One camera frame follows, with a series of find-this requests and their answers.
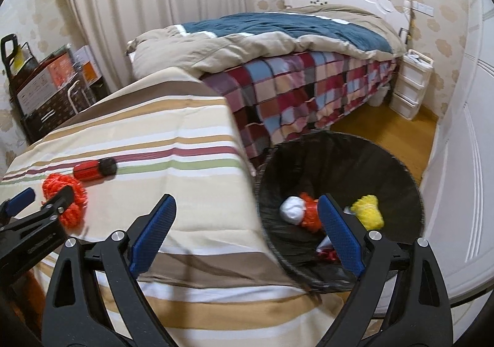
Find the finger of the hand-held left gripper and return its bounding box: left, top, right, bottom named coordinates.
left=0, top=188, right=36, bottom=225
left=0, top=186, right=76, bottom=242

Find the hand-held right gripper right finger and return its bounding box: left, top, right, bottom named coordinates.
left=314, top=194, right=453, bottom=347

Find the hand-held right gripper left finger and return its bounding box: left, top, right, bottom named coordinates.
left=40, top=194, right=178, bottom=347

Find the white red tube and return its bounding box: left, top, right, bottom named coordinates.
left=316, top=235, right=342, bottom=265

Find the red mesh net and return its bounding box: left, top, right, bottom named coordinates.
left=42, top=173, right=89, bottom=233
left=300, top=192, right=325, bottom=234

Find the yellow mesh net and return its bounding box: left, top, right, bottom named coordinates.
left=349, top=195, right=385, bottom=231

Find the white foam net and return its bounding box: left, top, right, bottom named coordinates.
left=279, top=196, right=307, bottom=225

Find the black trash bin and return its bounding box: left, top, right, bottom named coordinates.
left=255, top=130, right=425, bottom=294

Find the orange fabric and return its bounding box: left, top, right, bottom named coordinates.
left=10, top=274, right=45, bottom=328

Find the red black cylinder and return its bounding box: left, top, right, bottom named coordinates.
left=73, top=157, right=118, bottom=181

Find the black storage cart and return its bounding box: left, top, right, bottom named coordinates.
left=0, top=34, right=111, bottom=143

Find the large printed cardboard box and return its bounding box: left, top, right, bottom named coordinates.
left=16, top=54, right=75, bottom=116

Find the small white bin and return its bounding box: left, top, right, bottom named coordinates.
left=368, top=85, right=390, bottom=106

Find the plaid bedsheet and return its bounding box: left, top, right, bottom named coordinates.
left=201, top=50, right=398, bottom=178

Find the white door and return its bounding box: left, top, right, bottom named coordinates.
left=419, top=0, right=494, bottom=301

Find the orange white box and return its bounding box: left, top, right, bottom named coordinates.
left=73, top=45, right=104, bottom=82

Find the white drawer unit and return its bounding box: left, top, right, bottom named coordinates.
left=388, top=49, right=432, bottom=119

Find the white wall switch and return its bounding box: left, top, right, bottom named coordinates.
left=412, top=1, right=435, bottom=16

